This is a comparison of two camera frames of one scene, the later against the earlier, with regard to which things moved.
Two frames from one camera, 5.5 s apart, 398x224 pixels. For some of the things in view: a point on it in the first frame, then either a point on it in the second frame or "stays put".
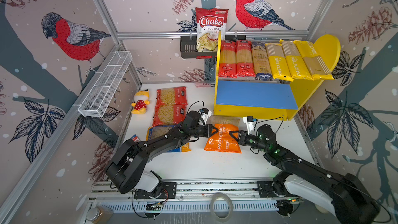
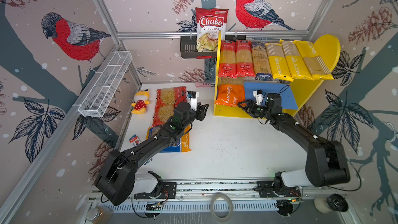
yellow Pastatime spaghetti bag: (297, 67) stays put
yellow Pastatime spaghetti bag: (316, 67) stays put
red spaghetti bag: (244, 58) stays put
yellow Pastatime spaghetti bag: (279, 65) stays put
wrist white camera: (204, 114) -> (192, 98)
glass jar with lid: (99, 214) stays put
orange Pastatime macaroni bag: (223, 140) -> (230, 91)
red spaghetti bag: (227, 67) stays put
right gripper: (242, 137) -> (249, 104)
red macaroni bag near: (169, 113) stays put
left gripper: (208, 133) -> (200, 113)
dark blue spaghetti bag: (261, 66) stays put
